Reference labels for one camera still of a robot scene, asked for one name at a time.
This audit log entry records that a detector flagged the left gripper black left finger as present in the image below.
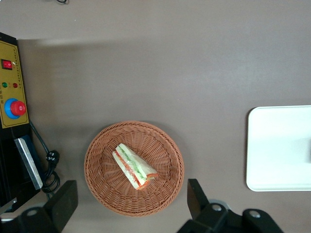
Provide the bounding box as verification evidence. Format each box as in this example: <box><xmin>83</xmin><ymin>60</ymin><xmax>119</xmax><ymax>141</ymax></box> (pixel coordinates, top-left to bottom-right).
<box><xmin>14</xmin><ymin>180</ymin><xmax>78</xmax><ymax>233</ymax></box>

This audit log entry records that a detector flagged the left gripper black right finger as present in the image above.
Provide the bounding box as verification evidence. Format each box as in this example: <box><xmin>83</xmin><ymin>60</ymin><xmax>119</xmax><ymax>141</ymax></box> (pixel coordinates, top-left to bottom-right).
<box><xmin>177</xmin><ymin>179</ymin><xmax>229</xmax><ymax>233</ymax></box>

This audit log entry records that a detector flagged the triangle sandwich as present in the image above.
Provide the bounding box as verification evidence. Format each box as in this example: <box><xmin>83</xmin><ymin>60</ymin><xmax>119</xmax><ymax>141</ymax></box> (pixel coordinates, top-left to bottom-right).
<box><xmin>111</xmin><ymin>143</ymin><xmax>159</xmax><ymax>190</ymax></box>

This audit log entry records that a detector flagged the round brown wicker basket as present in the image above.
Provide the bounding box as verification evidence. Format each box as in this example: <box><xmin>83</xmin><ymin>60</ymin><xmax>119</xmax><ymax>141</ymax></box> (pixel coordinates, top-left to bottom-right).
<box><xmin>84</xmin><ymin>120</ymin><xmax>185</xmax><ymax>217</ymax></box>

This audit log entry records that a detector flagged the beige plastic tray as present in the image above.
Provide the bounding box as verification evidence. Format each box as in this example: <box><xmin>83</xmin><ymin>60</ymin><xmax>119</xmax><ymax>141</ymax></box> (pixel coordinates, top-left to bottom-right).
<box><xmin>246</xmin><ymin>105</ymin><xmax>311</xmax><ymax>192</ymax></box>

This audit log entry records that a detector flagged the black machine with yellow panel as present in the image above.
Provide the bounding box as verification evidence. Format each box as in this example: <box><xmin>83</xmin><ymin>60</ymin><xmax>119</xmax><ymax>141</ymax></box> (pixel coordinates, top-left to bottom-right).
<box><xmin>0</xmin><ymin>32</ymin><xmax>44</xmax><ymax>214</ymax></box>

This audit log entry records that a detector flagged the black power cable with plug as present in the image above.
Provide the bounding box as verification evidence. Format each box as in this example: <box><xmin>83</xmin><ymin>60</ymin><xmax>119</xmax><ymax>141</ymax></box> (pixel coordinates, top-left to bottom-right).
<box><xmin>29</xmin><ymin>121</ymin><xmax>61</xmax><ymax>195</ymax></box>

